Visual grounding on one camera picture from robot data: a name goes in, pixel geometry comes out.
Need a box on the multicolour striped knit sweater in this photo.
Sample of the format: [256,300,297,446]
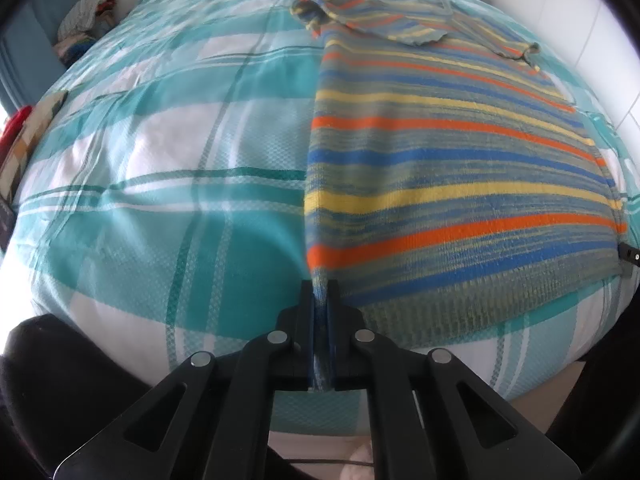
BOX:
[291,0,639,398]

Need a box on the pile of clothes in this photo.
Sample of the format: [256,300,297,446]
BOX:
[53,0,117,68]

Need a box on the teal white plaid bedspread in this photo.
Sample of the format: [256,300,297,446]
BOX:
[0,0,637,436]

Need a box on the patterned cushion at bedside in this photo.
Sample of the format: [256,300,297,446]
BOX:
[1,91,68,204]

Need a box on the blue curtain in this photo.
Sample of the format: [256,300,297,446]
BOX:
[1,0,79,114]

